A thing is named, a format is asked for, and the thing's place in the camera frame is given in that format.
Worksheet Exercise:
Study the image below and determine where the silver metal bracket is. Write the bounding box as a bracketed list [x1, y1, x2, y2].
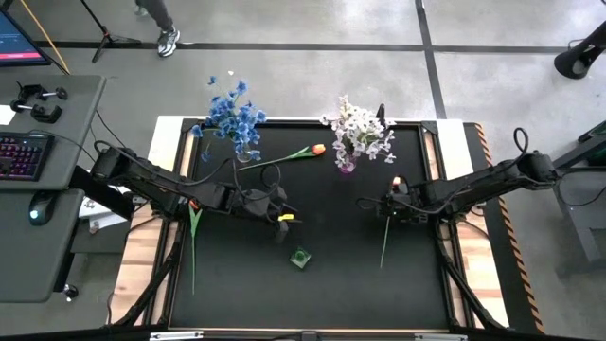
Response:
[414, 332, 469, 341]
[150, 330, 205, 341]

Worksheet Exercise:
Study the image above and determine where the black aluminium table frame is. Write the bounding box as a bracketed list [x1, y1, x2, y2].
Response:
[106, 117, 510, 341]

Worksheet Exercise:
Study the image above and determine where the black computer mouse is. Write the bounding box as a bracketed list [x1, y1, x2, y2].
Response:
[27, 190, 56, 227]

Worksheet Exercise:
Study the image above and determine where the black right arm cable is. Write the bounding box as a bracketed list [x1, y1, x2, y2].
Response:
[355, 126, 545, 214]

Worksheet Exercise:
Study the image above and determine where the black edge with hazard stripe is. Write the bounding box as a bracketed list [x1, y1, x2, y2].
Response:
[462, 121, 546, 335]

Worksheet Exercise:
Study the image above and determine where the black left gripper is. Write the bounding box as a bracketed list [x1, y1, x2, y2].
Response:
[234, 184, 301, 246]

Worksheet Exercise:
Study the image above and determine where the computer screen with red bar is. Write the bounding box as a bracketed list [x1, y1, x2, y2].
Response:
[0, 7, 53, 67]

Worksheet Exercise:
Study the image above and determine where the grey low desk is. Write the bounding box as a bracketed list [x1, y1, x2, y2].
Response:
[0, 188, 87, 304]

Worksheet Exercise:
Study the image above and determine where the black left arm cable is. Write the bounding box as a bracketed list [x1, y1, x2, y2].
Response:
[92, 139, 285, 203]

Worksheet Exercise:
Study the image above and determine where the person's leg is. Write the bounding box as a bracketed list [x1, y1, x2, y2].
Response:
[135, 0, 175, 33]

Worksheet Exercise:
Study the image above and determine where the clear glass vase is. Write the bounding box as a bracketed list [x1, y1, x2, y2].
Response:
[235, 141, 255, 165]

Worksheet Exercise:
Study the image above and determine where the green faceted glass vase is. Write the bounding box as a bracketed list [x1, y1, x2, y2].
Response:
[289, 246, 312, 271]

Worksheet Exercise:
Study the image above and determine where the black C-clamp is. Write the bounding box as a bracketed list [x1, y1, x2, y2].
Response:
[16, 82, 70, 103]
[9, 99, 64, 124]

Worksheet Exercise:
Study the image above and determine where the black tripod stand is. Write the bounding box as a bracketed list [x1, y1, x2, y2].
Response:
[78, 0, 143, 63]

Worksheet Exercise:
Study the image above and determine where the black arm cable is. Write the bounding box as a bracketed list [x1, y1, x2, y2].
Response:
[355, 126, 545, 214]
[92, 139, 285, 203]

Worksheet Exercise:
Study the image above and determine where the yellow pole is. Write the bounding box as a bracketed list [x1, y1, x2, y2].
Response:
[18, 0, 72, 76]

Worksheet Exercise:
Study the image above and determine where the small blue flower sprig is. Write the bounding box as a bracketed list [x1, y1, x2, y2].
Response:
[190, 124, 213, 164]

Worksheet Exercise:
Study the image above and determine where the grey side desk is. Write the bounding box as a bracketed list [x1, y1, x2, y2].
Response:
[0, 73, 108, 191]

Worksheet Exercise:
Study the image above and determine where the black round stand base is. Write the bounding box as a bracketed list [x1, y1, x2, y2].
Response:
[554, 21, 606, 81]

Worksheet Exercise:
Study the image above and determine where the backlit black keyboard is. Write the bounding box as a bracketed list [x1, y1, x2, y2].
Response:
[0, 132, 56, 183]

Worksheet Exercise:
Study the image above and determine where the white paper note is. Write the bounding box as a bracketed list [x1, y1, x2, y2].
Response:
[0, 103, 18, 127]

